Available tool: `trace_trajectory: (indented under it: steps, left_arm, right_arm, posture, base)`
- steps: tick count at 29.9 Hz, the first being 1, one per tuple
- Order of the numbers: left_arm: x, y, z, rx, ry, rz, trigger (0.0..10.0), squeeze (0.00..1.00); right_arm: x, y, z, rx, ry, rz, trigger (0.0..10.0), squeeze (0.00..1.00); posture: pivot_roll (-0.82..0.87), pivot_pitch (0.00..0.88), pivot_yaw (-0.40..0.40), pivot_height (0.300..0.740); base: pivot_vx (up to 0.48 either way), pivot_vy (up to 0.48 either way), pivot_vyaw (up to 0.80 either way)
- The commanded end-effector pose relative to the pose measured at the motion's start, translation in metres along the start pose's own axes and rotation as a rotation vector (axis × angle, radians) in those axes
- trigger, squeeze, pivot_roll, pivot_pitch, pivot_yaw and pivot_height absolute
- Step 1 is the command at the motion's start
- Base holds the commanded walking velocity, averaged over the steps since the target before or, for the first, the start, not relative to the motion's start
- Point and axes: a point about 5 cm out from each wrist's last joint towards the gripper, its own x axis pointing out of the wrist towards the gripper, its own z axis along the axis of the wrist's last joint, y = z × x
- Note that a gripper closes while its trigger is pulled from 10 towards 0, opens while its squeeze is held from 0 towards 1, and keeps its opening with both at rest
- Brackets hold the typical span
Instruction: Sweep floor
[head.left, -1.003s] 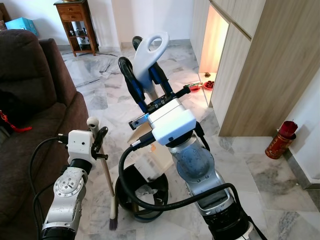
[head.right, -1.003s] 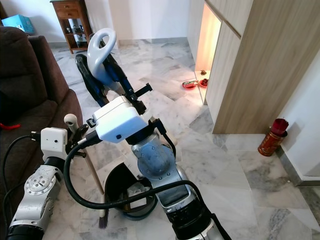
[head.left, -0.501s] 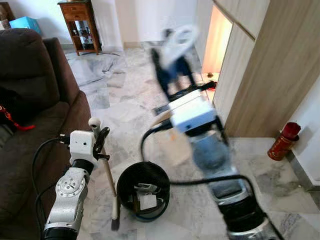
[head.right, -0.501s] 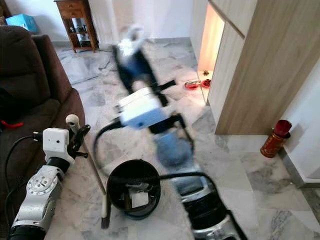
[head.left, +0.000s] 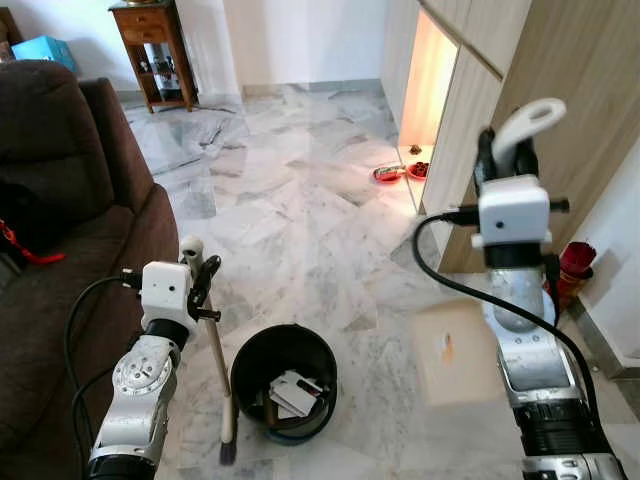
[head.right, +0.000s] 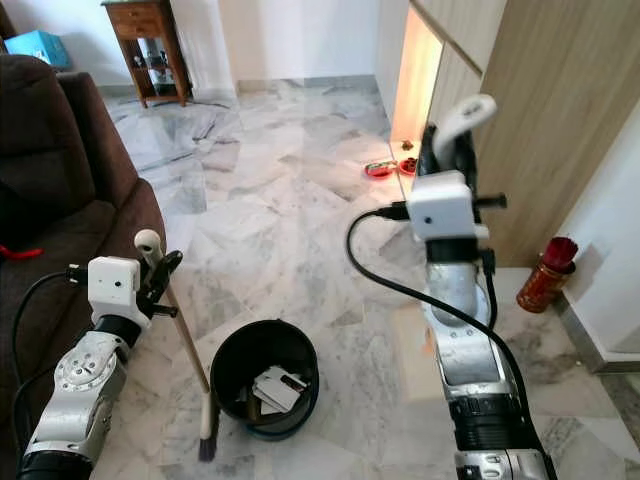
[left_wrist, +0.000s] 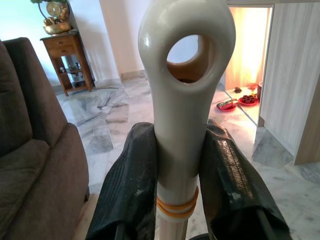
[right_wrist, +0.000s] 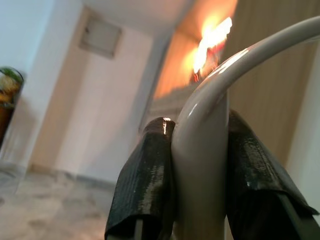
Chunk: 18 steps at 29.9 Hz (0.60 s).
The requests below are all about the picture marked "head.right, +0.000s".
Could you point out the brown fabric sofa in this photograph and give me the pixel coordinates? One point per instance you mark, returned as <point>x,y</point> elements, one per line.
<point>50,130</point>

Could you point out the small brown object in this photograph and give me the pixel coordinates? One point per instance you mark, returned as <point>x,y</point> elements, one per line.
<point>252,405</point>

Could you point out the red cylindrical canister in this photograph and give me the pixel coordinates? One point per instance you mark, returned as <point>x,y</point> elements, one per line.
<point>545,280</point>

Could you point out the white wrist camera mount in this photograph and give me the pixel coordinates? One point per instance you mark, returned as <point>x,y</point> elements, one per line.
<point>112,285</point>
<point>442,207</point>

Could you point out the black round trash bin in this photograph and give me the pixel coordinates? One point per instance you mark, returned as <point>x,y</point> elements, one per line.
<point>228,380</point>

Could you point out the light wooden cabinet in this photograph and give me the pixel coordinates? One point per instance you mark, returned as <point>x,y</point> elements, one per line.
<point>560,80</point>

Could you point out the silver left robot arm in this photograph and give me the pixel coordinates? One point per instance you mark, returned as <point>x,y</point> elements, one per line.
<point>85,375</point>

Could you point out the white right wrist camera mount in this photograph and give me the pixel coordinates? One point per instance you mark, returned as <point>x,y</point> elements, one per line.
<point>442,207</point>

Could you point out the wooden side table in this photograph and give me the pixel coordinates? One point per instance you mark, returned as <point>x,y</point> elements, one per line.
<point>145,20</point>

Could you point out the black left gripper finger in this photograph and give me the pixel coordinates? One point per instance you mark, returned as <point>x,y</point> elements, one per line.
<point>167,272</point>

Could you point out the turquoise box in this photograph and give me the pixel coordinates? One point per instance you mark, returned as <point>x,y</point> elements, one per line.
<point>38,47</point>

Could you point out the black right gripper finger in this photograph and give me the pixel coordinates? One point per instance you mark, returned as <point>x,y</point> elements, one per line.
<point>427,147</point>
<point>465,153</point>

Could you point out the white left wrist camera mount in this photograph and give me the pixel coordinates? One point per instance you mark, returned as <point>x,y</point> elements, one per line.
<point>112,285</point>

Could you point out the red pet bowl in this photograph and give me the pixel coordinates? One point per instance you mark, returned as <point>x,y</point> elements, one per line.
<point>408,166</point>
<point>379,170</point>

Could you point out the white paper card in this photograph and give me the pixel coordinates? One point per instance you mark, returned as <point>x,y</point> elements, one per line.
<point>278,390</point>

